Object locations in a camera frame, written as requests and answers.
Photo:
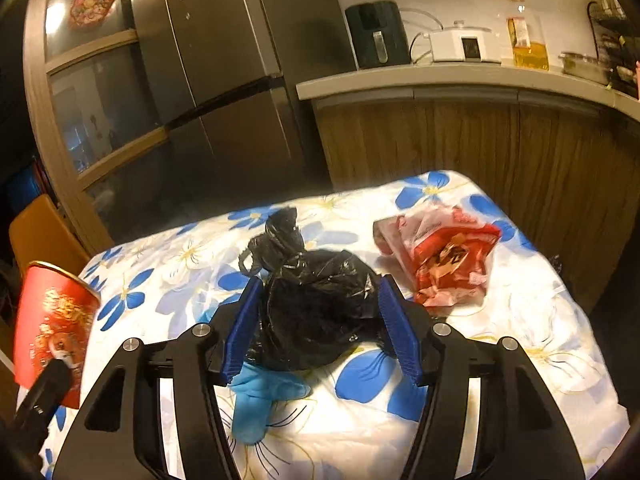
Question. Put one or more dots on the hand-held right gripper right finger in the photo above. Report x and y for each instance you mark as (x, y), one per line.
(400, 330)

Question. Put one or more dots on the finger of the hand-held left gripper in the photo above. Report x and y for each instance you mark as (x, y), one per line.
(42, 392)

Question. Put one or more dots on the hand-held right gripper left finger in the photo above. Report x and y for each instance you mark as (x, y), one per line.
(245, 330)

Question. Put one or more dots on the knotted black plastic bag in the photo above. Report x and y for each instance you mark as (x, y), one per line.
(310, 310)

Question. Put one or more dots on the red paper cup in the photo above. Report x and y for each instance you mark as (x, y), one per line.
(50, 320)

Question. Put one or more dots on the blue rubber glove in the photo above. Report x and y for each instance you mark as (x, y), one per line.
(255, 400)

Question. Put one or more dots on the red printed clear plastic bag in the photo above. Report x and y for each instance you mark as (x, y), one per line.
(440, 260)

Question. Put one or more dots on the blue floral tablecloth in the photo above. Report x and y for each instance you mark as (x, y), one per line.
(500, 340)

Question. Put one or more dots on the orange chair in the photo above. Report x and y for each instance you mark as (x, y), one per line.
(42, 235)

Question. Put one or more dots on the wooden kitchen counter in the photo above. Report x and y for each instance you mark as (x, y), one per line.
(450, 135)

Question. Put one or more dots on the stack of blue plastic stools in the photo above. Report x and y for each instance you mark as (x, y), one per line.
(22, 185)

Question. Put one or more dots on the steel refrigerator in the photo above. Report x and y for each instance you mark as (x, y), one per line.
(235, 85)

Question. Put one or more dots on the white rice cooker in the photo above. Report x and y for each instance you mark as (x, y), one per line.
(460, 45)

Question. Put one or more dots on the black air fryer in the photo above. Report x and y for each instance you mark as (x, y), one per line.
(375, 35)

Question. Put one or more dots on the cooking oil bottle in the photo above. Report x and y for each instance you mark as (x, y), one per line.
(527, 50)

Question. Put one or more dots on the wooden door with glass panes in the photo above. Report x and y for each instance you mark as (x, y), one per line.
(90, 45)

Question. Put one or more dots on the red paper door decoration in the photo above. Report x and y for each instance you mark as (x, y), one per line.
(91, 9)

